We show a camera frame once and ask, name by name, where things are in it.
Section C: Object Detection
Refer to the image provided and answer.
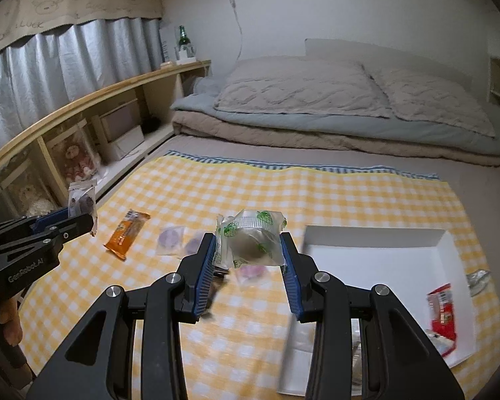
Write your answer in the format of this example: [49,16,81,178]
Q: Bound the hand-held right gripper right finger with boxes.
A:
[278,232,467,400]

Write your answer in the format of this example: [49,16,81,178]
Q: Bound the wooden wall shelf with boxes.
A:
[0,59,212,226]

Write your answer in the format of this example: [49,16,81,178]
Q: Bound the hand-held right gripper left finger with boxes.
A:
[25,233,217,400]

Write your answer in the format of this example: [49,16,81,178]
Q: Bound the orange snack packet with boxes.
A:
[103,210,151,261]

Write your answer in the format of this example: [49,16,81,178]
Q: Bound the white cardboard box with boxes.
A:
[277,225,478,396]

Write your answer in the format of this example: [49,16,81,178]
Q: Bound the beige folded duvet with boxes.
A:
[172,110,500,169]

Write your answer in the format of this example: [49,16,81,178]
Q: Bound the clear packet purple round snack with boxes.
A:
[182,235,203,259]
[156,225,187,257]

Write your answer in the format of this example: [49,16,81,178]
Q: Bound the crumpled silver wrapper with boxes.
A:
[466,270,491,296]

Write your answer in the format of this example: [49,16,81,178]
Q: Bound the white bottle stand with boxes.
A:
[176,46,198,65]

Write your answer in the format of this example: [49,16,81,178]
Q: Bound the clear packet dark round cookie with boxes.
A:
[68,179,98,238]

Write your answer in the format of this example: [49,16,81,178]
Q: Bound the bagged teddy bear red dress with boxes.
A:
[50,125,103,184]

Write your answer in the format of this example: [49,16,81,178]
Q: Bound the yellow checkered mat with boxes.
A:
[19,152,500,400]

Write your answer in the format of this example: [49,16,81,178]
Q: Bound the red snack packet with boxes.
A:
[426,284,459,340]

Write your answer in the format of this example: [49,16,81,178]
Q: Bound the grey blue blanket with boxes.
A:
[171,77,500,157]

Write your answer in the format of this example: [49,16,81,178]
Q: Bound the grey curtain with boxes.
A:
[0,17,163,146]

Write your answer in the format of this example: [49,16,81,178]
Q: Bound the beige quilted pillow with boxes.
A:
[214,59,394,119]
[369,67,496,139]

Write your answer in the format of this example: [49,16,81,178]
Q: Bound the clear packet pink round snack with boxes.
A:
[233,260,273,286]

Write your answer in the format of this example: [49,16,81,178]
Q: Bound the brown snack packet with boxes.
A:
[208,264,231,296]

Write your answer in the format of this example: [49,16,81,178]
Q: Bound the white storage box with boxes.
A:
[104,125,145,161]

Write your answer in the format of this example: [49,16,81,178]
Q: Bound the bagged teddy bear white dress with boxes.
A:
[0,162,59,217]

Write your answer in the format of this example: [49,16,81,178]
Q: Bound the clear jelly cup green print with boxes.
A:
[215,208,286,269]

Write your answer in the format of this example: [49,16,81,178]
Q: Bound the white hanging wall cable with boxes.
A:
[223,0,243,61]

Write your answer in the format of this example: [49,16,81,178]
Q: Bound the beige printed valance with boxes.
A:
[0,0,165,61]

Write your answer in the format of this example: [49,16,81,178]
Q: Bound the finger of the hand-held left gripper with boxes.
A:
[0,214,99,256]
[0,209,71,243]

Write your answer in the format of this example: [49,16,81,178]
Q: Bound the person's left hand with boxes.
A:
[0,296,24,367]

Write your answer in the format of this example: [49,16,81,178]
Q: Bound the brown storage box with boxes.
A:
[99,100,140,134]

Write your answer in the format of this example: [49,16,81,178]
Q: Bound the white upright card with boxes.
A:
[159,25,180,63]

